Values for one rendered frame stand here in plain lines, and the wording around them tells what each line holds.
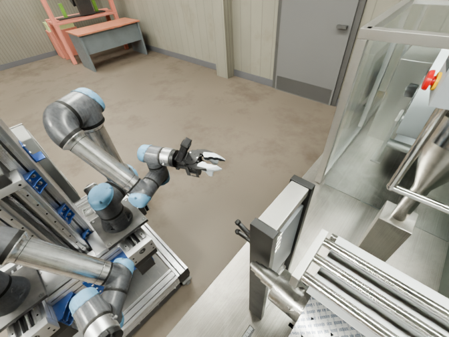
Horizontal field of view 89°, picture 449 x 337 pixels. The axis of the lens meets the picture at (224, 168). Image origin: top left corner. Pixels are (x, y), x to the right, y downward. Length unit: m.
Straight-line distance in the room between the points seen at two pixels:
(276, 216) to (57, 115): 0.79
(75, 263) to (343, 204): 1.09
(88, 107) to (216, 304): 0.86
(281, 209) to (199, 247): 1.64
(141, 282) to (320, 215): 1.27
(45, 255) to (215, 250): 1.40
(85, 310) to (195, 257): 1.33
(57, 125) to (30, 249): 0.39
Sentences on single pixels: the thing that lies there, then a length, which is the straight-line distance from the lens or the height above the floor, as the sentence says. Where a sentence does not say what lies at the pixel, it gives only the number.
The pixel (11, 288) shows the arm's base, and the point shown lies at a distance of 1.33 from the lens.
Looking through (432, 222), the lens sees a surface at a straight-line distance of 1.24.
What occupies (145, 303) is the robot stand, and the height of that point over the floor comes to 0.23.
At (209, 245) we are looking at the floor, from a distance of 2.05.
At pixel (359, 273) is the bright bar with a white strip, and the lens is 0.43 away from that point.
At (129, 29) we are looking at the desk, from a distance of 6.72.
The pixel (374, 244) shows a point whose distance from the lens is 0.97.
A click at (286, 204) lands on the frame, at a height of 1.44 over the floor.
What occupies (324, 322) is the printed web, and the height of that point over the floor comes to 1.41.
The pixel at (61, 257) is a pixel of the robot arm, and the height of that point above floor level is 1.18.
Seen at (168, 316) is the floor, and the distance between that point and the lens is 1.92.
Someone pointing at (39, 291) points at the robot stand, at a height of 0.82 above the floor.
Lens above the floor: 1.80
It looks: 44 degrees down
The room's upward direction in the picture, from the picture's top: 6 degrees counter-clockwise
